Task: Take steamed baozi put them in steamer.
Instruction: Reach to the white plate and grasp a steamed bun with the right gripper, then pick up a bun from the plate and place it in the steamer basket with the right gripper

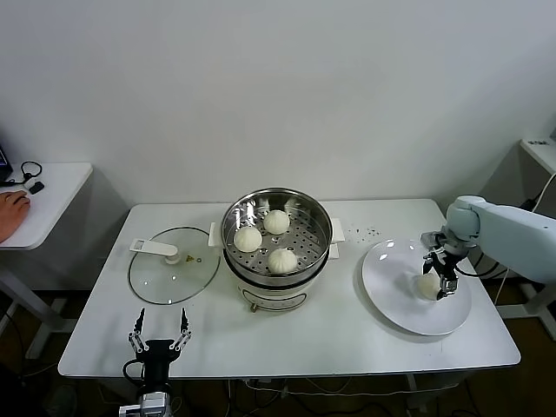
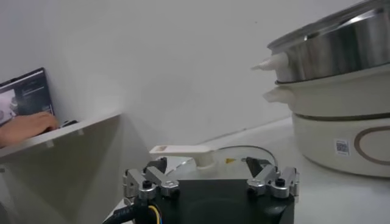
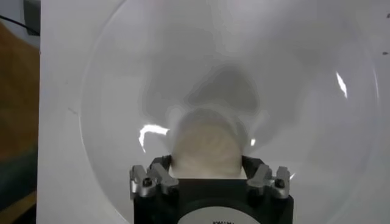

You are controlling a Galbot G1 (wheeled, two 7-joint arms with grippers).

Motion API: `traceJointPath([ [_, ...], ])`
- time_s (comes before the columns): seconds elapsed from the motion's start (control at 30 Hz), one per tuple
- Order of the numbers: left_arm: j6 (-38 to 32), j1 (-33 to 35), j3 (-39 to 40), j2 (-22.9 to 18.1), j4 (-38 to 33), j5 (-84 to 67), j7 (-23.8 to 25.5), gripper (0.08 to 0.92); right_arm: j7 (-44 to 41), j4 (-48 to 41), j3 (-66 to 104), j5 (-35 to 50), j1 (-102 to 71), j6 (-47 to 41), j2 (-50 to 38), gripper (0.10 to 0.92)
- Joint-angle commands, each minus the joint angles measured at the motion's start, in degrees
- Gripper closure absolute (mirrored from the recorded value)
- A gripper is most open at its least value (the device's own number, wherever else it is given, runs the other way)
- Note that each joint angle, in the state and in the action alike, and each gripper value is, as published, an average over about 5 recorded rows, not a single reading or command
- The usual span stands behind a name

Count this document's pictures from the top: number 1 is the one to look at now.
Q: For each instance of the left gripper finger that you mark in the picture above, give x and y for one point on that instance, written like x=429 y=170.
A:
x=183 y=336
x=137 y=341

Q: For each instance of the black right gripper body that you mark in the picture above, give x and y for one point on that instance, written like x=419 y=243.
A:
x=449 y=262

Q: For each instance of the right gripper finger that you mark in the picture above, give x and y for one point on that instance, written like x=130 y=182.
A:
x=447 y=289
x=430 y=262

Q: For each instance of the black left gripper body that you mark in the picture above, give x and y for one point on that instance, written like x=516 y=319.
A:
x=156 y=360

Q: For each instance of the white steamed baozi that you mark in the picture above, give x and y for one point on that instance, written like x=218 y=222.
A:
x=276 y=221
x=282 y=260
x=426 y=286
x=247 y=239

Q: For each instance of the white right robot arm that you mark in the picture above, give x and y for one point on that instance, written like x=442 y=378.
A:
x=512 y=234

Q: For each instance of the stainless steel steamer basket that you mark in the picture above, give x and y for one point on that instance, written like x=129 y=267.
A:
x=308 y=226

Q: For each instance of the person's hand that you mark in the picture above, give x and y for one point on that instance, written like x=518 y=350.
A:
x=11 y=215

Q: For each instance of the white round plate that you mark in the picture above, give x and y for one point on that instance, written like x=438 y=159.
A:
x=391 y=278

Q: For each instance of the white electric cooking pot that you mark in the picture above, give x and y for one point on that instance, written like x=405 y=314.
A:
x=273 y=295

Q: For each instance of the white side desk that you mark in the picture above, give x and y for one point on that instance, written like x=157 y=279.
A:
x=56 y=195

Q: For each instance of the small black device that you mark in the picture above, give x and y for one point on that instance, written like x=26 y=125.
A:
x=37 y=187

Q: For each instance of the black laptop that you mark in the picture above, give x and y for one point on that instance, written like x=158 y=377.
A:
x=3 y=160

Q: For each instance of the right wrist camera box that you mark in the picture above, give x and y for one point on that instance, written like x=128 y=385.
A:
x=434 y=240

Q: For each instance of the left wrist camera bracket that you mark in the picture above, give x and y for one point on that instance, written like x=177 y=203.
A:
x=129 y=409

